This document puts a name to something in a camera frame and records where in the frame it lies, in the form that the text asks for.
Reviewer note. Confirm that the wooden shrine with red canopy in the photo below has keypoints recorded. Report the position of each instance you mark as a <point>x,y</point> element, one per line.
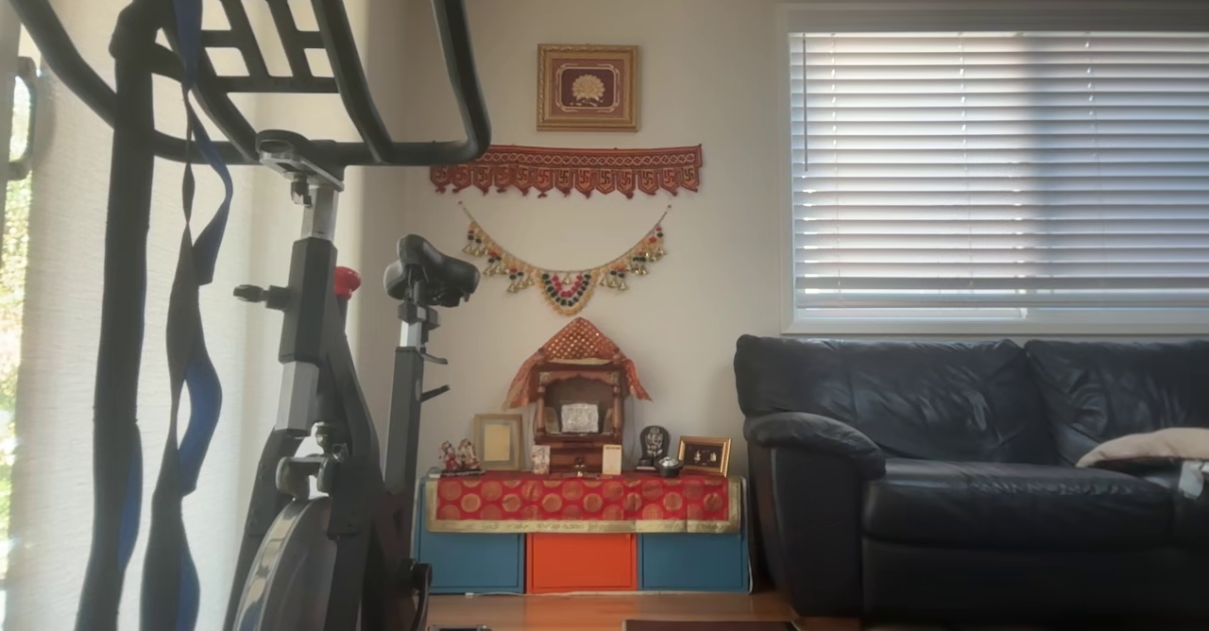
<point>578,395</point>

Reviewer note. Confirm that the black idol plaque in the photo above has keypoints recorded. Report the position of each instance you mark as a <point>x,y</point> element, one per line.
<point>654,444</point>

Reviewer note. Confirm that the small white card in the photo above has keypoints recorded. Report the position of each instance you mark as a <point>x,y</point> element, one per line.
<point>612,459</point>

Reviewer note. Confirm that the small printed card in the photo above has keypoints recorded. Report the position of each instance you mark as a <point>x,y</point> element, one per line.
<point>540,459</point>

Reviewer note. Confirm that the small dark bowl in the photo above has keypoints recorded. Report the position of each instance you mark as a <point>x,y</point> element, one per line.
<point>668,467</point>

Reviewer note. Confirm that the red gold patterned cloth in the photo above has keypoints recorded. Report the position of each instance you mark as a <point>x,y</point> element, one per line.
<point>581,501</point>

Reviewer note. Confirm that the small colourful figurines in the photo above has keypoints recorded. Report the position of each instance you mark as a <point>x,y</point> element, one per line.
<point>458,456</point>

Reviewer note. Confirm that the orange storage bin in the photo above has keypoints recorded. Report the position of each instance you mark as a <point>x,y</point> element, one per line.
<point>581,563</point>

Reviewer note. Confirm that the blue storage bin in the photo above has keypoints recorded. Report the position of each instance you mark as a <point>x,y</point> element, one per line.
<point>692,563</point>
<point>470,563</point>

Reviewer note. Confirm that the black exercise bike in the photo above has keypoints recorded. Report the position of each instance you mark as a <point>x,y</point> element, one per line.
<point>312,310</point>

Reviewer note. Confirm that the black leather sofa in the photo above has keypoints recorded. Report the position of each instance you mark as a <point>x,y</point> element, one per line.
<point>945,508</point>

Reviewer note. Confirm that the white window blinds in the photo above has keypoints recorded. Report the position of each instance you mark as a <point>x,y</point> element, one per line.
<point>1001,178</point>

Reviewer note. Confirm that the white sheer curtain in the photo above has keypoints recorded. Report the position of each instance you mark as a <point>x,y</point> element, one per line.
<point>57,376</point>

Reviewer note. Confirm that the beige cushion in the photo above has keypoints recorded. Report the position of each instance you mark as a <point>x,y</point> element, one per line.
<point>1152,445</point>

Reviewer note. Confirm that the small grey cloth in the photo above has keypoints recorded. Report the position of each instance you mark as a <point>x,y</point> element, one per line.
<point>1192,480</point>

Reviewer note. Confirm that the beaded garland wall hanging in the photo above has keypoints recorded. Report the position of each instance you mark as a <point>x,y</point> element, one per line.
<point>566,291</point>

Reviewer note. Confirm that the red embroidered wall hanging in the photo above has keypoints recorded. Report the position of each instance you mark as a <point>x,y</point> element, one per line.
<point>567,168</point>

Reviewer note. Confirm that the pale picture frame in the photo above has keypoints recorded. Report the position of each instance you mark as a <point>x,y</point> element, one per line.
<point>498,440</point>

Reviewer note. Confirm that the gold photo frame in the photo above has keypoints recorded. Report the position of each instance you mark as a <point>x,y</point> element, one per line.
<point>704,456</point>

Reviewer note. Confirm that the gold framed wall picture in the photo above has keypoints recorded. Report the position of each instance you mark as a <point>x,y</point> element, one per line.
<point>587,88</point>

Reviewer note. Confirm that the white window frame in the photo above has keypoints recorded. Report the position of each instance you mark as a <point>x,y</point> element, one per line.
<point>784,187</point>

